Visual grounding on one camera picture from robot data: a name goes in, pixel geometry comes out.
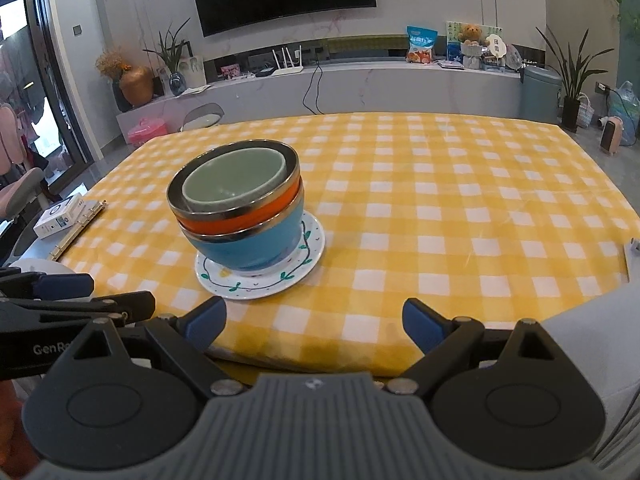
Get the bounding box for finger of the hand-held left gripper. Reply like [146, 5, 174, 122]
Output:
[0, 269, 95, 302]
[0, 291, 156, 333]

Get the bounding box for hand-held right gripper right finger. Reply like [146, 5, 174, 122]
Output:
[384, 298, 586, 401]

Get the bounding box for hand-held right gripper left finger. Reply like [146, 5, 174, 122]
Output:
[47, 296, 248, 401]

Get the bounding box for fruit print white plate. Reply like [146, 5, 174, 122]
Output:
[195, 210, 326, 302]

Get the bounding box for blue steel bowl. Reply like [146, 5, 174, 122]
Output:
[179, 205, 306, 272]

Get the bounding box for orange steel bowl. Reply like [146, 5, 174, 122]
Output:
[167, 141, 303, 237]

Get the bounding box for green ceramic bowl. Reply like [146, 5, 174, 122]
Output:
[181, 149, 288, 212]

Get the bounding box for person's left hand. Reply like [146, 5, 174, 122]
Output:
[0, 382, 36, 476]

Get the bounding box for white cardboard box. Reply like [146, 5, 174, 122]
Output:
[34, 195, 85, 239]

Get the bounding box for grey chair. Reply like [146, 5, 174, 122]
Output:
[0, 167, 46, 261]

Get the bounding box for yellow checked tablecloth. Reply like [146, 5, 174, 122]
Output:
[55, 111, 633, 378]

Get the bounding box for pink case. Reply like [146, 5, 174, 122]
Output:
[127, 117, 166, 148]

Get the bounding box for light grey cloth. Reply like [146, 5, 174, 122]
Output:
[542, 280, 640, 466]

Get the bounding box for black vase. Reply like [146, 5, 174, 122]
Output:
[112, 79, 133, 112]

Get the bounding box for grey round stool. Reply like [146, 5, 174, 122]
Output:
[180, 102, 226, 133]

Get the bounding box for dark framed glass door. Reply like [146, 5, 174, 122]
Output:
[0, 0, 96, 196]

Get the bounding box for bronze vase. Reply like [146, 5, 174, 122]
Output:
[119, 65, 155, 107]

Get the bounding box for dried flowers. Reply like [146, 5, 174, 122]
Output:
[96, 47, 132, 80]

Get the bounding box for white marble television cabinet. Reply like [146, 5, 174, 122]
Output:
[116, 57, 523, 133]

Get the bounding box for white printed box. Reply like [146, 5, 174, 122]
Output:
[177, 55, 206, 87]

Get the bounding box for green leafy plant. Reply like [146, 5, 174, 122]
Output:
[143, 18, 192, 76]

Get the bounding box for grey blue trash bin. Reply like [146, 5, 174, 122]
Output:
[517, 65, 563, 125]

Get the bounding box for potted green plant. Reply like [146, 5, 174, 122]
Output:
[536, 25, 615, 128]

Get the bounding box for white router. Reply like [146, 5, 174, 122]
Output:
[271, 46, 304, 77]

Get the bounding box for pink heater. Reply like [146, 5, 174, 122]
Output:
[600, 116, 624, 156]

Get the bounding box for woven basket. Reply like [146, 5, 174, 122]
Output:
[575, 92, 596, 128]

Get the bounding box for blue snack bag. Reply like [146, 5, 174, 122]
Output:
[405, 26, 439, 65]

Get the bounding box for teddy bear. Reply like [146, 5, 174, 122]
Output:
[459, 22, 485, 68]

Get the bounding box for green picture board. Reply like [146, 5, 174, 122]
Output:
[446, 21, 502, 61]

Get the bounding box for blue plastic bag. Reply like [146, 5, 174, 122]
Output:
[607, 81, 640, 141]

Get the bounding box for metal binder rail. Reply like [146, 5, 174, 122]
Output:
[47, 200, 108, 262]

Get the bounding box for black cable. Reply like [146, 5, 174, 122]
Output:
[301, 64, 326, 115]

